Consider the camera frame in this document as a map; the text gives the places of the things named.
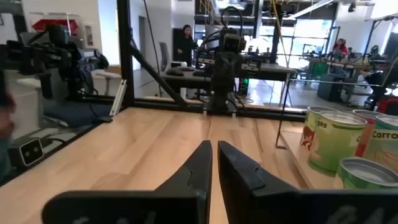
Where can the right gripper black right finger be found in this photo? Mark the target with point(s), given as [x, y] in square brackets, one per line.
[280, 205]

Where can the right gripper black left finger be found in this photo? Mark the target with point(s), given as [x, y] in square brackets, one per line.
[155, 205]

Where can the spaghetti sauce can red swirl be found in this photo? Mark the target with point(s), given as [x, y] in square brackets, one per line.
[308, 137]

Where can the green oranges can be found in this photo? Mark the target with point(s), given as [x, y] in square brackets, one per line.
[335, 146]

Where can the green sliced peaches can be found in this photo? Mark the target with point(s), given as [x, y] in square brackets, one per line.
[367, 172]

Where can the yellow carrots can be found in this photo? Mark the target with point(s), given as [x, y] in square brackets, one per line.
[384, 146]

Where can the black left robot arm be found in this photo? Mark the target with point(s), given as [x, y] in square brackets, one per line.
[222, 102]

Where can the black desk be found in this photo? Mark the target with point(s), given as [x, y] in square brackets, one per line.
[273, 73]

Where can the person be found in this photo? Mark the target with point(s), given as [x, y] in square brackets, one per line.
[340, 48]
[4, 124]
[186, 46]

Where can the grey office chair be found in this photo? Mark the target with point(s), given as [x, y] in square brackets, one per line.
[164, 56]

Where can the green crate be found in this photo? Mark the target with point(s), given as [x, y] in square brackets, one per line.
[318, 70]

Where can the black bin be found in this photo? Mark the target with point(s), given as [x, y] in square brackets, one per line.
[329, 88]

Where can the plain red can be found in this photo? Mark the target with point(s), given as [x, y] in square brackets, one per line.
[363, 137]

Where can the white stool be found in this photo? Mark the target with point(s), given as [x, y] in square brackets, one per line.
[107, 76]

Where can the blue jacket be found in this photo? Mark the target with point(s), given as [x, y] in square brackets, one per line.
[93, 65]

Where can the red bag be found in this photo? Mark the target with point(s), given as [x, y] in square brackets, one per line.
[388, 105]

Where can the black equipment stand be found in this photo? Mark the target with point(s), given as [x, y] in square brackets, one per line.
[46, 59]

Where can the left arm's black wrist camera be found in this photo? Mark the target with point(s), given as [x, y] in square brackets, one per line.
[232, 42]

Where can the black aluminium rig frame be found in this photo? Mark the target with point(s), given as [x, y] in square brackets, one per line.
[126, 62]

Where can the white frame bracket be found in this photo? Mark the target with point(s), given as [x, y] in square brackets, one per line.
[119, 98]

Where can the white-rimmed table camera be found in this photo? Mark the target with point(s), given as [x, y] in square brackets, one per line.
[31, 152]

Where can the red wall sign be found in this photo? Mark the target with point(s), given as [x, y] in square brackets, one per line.
[56, 25]

